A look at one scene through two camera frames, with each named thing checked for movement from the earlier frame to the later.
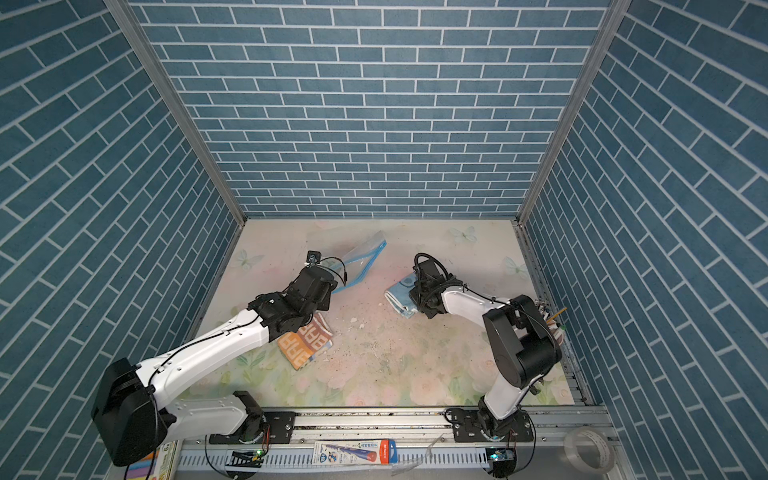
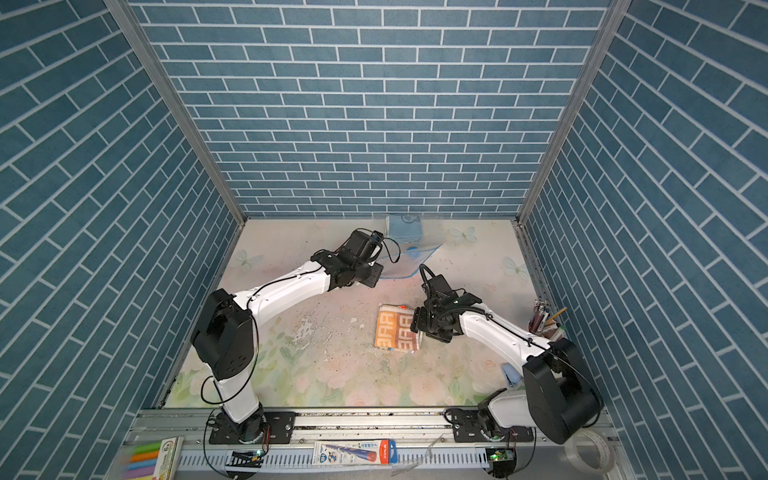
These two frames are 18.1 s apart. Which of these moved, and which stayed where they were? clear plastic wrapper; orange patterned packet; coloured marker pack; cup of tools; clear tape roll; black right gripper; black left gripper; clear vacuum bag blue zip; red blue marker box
Moved: clear vacuum bag blue zip; black right gripper; black left gripper; orange patterned packet
Stayed: clear tape roll; coloured marker pack; red blue marker box; cup of tools; clear plastic wrapper
